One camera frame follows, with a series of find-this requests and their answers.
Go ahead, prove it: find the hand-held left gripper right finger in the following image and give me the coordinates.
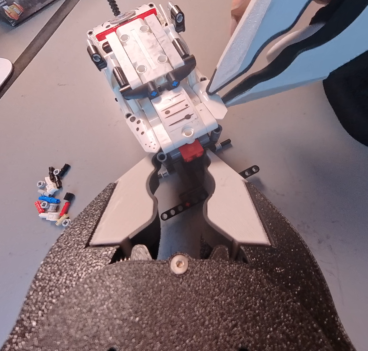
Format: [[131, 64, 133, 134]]
[[204, 150, 273, 247]]

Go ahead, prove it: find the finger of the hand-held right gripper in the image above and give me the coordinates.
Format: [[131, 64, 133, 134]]
[[222, 21, 368, 109], [206, 0, 350, 96]]

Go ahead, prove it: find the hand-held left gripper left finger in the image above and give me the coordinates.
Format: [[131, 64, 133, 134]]
[[89, 157, 159, 248]]

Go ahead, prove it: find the white toy brick truck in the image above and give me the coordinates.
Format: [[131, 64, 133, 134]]
[[86, 0, 260, 221]]

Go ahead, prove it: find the toy truck set box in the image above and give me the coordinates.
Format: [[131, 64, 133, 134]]
[[0, 0, 93, 27]]

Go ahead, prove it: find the person's right hand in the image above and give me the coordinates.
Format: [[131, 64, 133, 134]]
[[230, 0, 265, 38]]

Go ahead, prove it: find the pile of small brick pieces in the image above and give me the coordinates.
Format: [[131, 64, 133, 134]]
[[34, 163, 76, 227]]

